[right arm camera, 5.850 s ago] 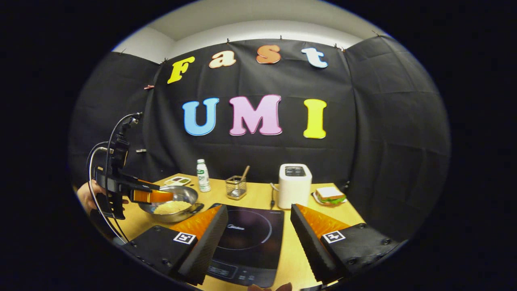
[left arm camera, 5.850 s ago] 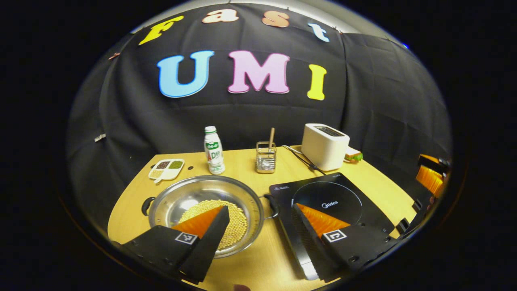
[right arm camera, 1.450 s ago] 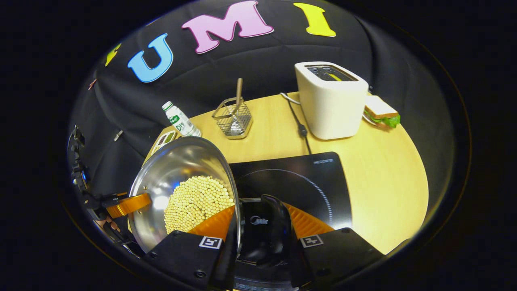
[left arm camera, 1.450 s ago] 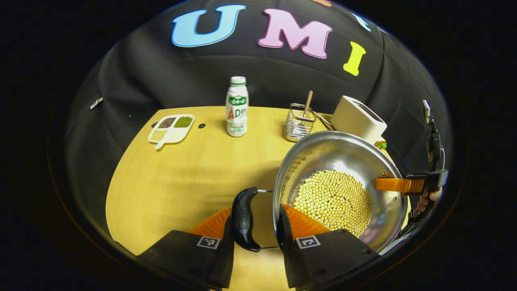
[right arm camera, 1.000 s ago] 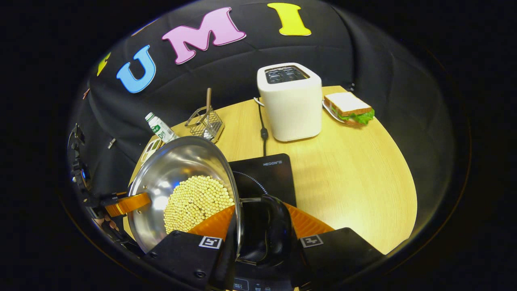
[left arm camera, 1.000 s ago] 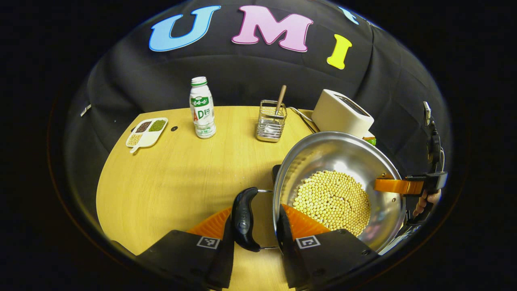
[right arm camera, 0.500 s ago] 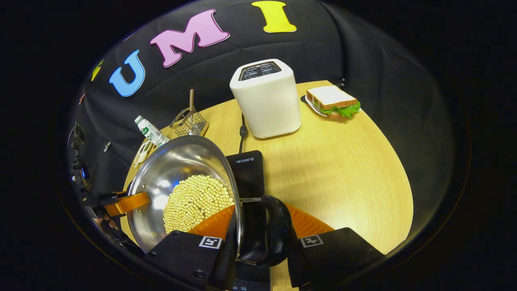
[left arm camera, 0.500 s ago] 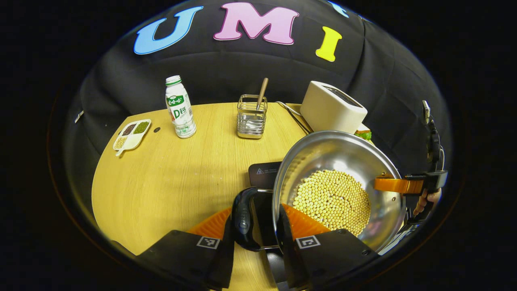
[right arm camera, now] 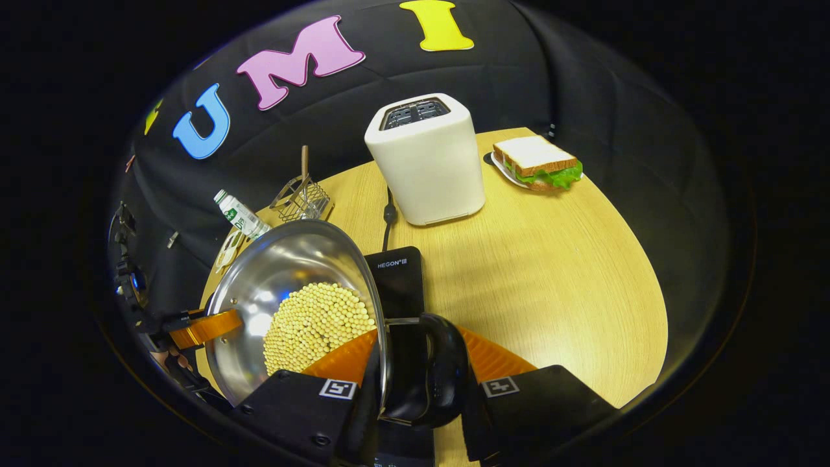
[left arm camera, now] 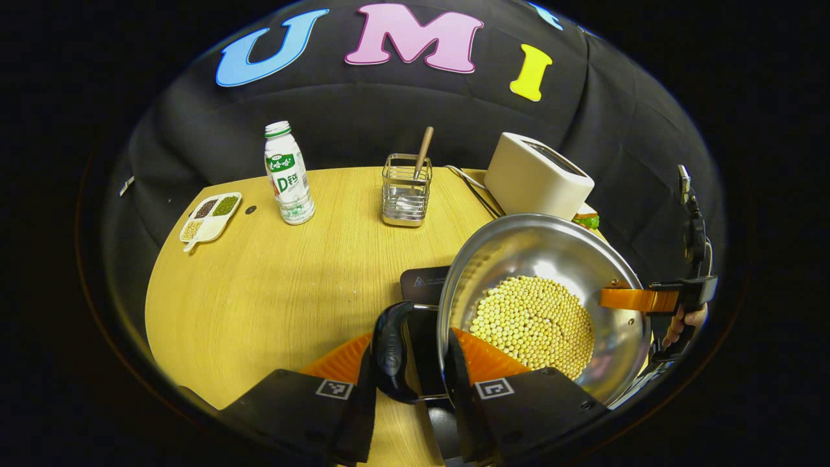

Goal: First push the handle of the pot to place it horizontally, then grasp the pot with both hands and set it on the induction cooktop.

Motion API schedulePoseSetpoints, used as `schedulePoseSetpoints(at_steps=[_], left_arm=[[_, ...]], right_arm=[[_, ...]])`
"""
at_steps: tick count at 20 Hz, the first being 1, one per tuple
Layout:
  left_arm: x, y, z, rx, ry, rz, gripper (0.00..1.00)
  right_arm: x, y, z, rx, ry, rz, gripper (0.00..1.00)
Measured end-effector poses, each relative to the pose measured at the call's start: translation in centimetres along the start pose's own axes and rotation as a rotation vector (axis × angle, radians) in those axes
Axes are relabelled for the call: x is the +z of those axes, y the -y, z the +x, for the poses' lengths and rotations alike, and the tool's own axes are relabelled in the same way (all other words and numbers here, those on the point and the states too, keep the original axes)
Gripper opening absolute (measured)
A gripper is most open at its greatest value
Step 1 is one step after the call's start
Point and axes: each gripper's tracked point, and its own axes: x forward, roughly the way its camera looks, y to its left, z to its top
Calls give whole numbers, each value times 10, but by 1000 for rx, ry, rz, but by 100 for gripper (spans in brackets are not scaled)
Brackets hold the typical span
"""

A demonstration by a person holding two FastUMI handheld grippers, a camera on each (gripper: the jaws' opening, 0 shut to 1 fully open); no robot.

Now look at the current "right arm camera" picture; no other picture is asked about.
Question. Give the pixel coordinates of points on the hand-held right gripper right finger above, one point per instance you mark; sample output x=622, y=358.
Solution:
x=473, y=421

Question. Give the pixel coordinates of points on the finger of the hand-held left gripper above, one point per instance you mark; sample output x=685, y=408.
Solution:
x=207, y=327

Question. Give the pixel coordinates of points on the pile of yellow beans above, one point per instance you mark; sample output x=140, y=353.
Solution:
x=311, y=324

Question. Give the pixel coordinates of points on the wooden stick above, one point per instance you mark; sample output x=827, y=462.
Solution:
x=305, y=162

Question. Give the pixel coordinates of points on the black backdrop cloth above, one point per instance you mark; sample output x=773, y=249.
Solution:
x=583, y=84

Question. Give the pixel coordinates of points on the sandwich with lettuce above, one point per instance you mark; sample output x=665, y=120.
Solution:
x=535, y=155

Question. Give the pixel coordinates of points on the small white plate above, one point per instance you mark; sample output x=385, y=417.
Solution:
x=500, y=170

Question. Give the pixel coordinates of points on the white drink bottle green cap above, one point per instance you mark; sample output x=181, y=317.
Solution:
x=243, y=217

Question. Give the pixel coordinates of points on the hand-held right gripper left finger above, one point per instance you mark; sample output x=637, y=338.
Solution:
x=363, y=428

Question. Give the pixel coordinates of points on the black induction cooktop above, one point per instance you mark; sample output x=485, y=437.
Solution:
x=399, y=285

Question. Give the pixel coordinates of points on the white toaster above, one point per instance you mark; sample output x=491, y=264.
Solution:
x=428, y=168

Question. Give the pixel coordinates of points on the silver cloth clip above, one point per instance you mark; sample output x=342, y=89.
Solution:
x=172, y=240

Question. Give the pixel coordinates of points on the white divided dish with beans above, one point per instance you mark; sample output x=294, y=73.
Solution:
x=228, y=253

